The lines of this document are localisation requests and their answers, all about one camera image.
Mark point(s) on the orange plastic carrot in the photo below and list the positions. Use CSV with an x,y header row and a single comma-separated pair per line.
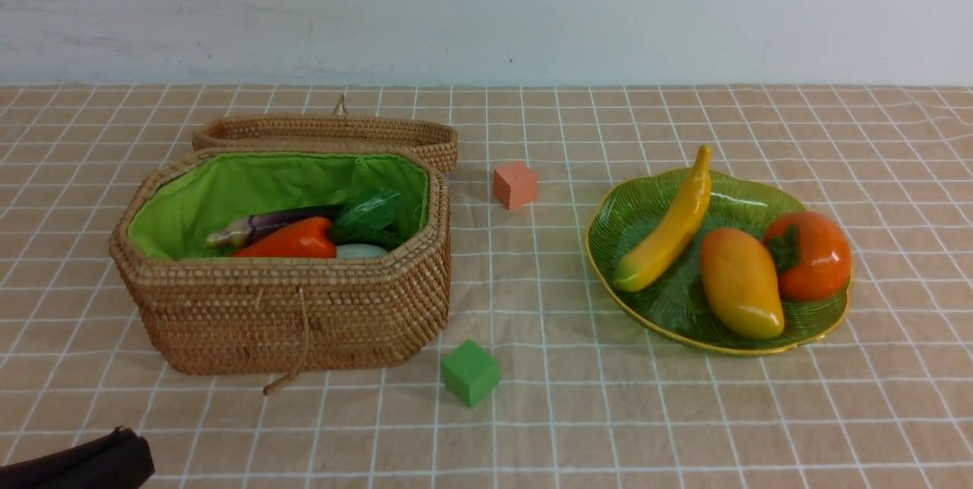
x,y
367,218

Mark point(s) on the white plastic radish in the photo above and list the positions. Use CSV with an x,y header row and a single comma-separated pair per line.
x,y
360,250

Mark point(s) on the woven wicker basket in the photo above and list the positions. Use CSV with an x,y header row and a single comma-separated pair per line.
x,y
211,314

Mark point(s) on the orange plastic persimmon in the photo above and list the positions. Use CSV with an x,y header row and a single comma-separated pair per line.
x,y
811,254

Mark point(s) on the purple plastic eggplant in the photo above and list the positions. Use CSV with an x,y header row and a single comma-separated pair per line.
x,y
248,230

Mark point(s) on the green glass leaf plate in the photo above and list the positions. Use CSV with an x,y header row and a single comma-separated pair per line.
x,y
675,306

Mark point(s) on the green foam cube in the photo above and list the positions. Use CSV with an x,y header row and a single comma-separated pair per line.
x,y
470,373

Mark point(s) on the salmon pink foam cube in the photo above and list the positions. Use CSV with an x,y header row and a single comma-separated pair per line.
x,y
515,185

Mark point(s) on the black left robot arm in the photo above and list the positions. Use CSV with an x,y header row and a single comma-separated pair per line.
x,y
122,459

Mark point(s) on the checkered beige tablecloth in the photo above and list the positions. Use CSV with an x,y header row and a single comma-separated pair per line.
x,y
586,398

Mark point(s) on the yellow orange plastic mango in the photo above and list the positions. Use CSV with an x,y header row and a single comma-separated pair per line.
x,y
739,280

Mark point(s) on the yellow plastic banana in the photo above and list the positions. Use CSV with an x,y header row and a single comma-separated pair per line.
x,y
658,251

